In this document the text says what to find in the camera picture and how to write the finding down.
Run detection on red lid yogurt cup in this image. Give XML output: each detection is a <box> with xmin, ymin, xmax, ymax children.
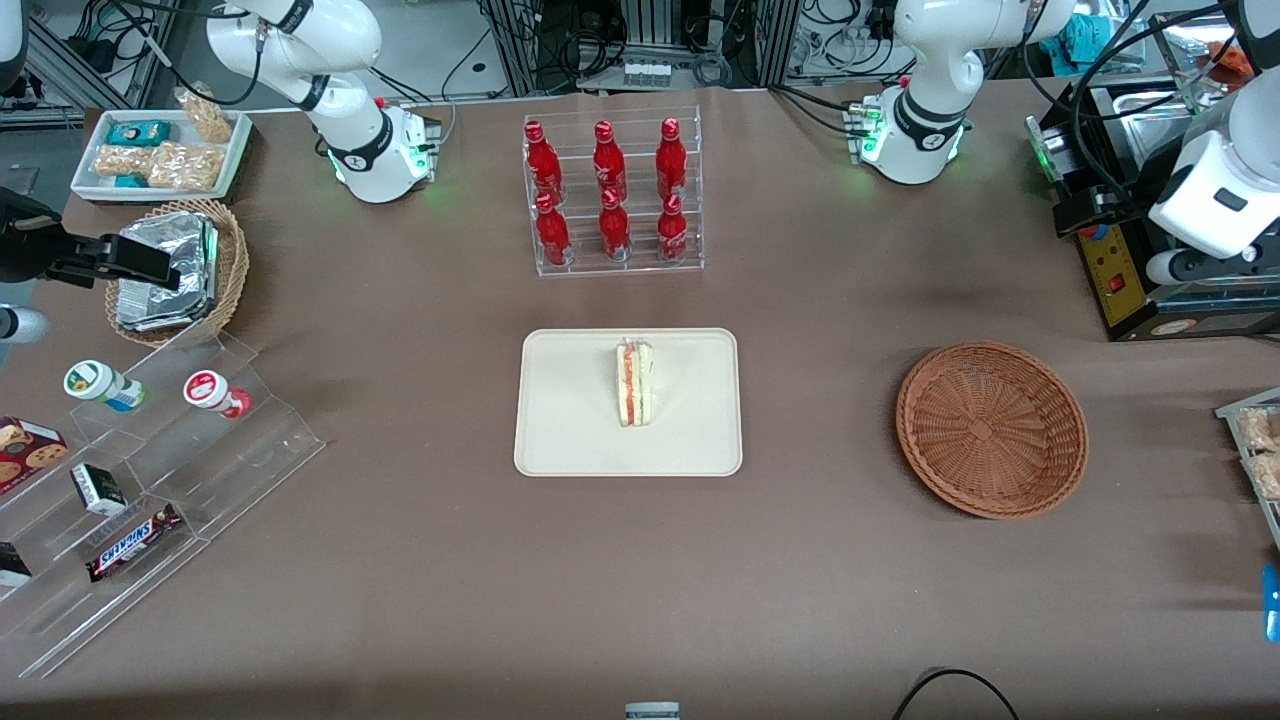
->
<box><xmin>182</xmin><ymin>369</ymin><xmax>252</xmax><ymax>420</ymax></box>

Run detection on clear acrylic step shelf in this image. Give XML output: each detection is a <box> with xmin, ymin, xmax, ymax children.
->
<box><xmin>0</xmin><ymin>330</ymin><xmax>327</xmax><ymax>681</ymax></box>

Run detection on small puffed snack bag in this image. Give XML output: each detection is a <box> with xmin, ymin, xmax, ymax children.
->
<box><xmin>94</xmin><ymin>145</ymin><xmax>151</xmax><ymax>179</ymax></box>

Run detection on tall puffed snack bag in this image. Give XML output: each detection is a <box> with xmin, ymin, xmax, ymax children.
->
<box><xmin>175</xmin><ymin>85</ymin><xmax>236</xmax><ymax>144</ymax></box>

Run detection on red cookie box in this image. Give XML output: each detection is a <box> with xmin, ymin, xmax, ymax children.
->
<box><xmin>0</xmin><ymin>416</ymin><xmax>69</xmax><ymax>495</ymax></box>

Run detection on metal tray with snacks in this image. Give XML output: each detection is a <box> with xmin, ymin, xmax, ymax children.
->
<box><xmin>1215</xmin><ymin>388</ymin><xmax>1280</xmax><ymax>551</ymax></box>

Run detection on black looped cable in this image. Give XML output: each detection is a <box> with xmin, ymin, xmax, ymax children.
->
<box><xmin>890</xmin><ymin>668</ymin><xmax>1021</xmax><ymax>720</ymax></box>

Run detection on clear acrylic bottle rack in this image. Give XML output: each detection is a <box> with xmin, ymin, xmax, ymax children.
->
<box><xmin>521</xmin><ymin>105</ymin><xmax>706</xmax><ymax>279</ymax></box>

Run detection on teal cloth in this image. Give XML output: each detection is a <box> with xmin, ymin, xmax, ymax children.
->
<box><xmin>1040</xmin><ymin>10</ymin><xmax>1113</xmax><ymax>64</ymax></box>

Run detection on aluminium foil container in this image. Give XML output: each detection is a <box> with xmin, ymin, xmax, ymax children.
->
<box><xmin>115</xmin><ymin>212</ymin><xmax>219</xmax><ymax>333</ymax></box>

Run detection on white rectangular snack tray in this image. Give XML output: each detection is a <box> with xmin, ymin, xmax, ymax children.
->
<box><xmin>70</xmin><ymin>108</ymin><xmax>253</xmax><ymax>204</ymax></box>

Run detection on triangular sandwich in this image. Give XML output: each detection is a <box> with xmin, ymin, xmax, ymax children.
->
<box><xmin>614</xmin><ymin>338</ymin><xmax>658</xmax><ymax>429</ymax></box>

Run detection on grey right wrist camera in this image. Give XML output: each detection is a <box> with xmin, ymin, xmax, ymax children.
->
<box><xmin>0</xmin><ymin>305</ymin><xmax>51</xmax><ymax>347</ymax></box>

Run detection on Snickers chocolate bar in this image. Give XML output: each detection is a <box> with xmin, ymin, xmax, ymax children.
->
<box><xmin>85</xmin><ymin>503</ymin><xmax>184</xmax><ymax>583</ymax></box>

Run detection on black white small carton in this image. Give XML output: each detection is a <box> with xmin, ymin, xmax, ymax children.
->
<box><xmin>70</xmin><ymin>463</ymin><xmax>128</xmax><ymax>517</ymax></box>

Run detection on orange bag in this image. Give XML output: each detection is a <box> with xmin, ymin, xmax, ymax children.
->
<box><xmin>1205</xmin><ymin>40</ymin><xmax>1257</xmax><ymax>79</ymax></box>

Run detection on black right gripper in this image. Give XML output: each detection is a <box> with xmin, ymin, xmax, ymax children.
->
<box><xmin>0</xmin><ymin>188</ymin><xmax>183</xmax><ymax>293</ymax></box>

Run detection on green lid yogurt cup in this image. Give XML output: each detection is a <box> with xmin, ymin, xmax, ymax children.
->
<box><xmin>63</xmin><ymin>360</ymin><xmax>146</xmax><ymax>413</ymax></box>

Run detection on light tan wicker basket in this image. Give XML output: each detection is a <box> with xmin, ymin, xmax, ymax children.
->
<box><xmin>104</xmin><ymin>198</ymin><xmax>251</xmax><ymax>349</ymax></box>

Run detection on large puffed snack bag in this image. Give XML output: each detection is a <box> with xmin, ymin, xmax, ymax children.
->
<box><xmin>148</xmin><ymin>141</ymin><xmax>227</xmax><ymax>192</ymax></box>

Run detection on beige plastic tray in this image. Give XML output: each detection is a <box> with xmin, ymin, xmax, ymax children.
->
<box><xmin>513</xmin><ymin>327</ymin><xmax>744</xmax><ymax>478</ymax></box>

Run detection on brown wicker basket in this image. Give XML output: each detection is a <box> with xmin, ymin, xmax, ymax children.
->
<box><xmin>895</xmin><ymin>341</ymin><xmax>1090</xmax><ymax>520</ymax></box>

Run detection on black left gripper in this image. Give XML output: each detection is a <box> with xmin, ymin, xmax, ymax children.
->
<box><xmin>1054</xmin><ymin>180</ymin><xmax>1166</xmax><ymax>239</ymax></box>

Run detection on large teal snack box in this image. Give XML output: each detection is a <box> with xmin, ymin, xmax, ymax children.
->
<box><xmin>107</xmin><ymin>120</ymin><xmax>173</xmax><ymax>148</ymax></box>

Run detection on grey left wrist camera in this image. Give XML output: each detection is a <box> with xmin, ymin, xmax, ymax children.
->
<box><xmin>1145</xmin><ymin>247</ymin><xmax>1280</xmax><ymax>289</ymax></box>

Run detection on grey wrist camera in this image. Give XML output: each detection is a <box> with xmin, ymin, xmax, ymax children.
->
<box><xmin>0</xmin><ymin>305</ymin><xmax>51</xmax><ymax>347</ymax></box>
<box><xmin>1145</xmin><ymin>247</ymin><xmax>1280</xmax><ymax>289</ymax></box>

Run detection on stainless steel pan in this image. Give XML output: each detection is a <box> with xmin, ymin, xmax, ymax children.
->
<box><xmin>1110</xmin><ymin>86</ymin><xmax>1216</xmax><ymax>141</ymax></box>

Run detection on red cola bottle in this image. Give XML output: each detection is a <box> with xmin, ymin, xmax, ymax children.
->
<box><xmin>592</xmin><ymin>120</ymin><xmax>629</xmax><ymax>204</ymax></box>
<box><xmin>524</xmin><ymin>119</ymin><xmax>563</xmax><ymax>206</ymax></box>
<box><xmin>657</xmin><ymin>193</ymin><xmax>690</xmax><ymax>263</ymax></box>
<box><xmin>655</xmin><ymin>117</ymin><xmax>689</xmax><ymax>201</ymax></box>
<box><xmin>534</xmin><ymin>192</ymin><xmax>573</xmax><ymax>267</ymax></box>
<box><xmin>598</xmin><ymin>188</ymin><xmax>633</xmax><ymax>263</ymax></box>

